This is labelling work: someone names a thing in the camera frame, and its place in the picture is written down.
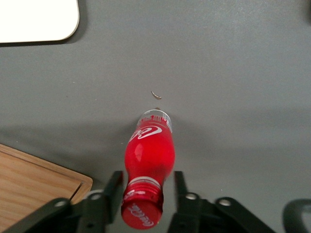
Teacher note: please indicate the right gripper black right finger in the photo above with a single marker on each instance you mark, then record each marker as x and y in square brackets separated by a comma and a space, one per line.
[184, 208]

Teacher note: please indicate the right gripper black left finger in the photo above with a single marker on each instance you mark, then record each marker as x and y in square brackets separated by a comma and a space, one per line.
[109, 194]

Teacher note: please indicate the beige plastic tray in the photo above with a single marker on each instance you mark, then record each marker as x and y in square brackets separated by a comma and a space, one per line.
[36, 19]

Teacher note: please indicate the red coke bottle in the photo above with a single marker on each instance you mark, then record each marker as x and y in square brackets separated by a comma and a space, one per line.
[149, 157]

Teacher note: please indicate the wooden drawer cabinet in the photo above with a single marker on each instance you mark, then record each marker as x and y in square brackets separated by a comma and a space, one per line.
[36, 182]

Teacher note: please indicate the small curved scrap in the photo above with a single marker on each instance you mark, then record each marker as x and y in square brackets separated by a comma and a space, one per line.
[156, 95]

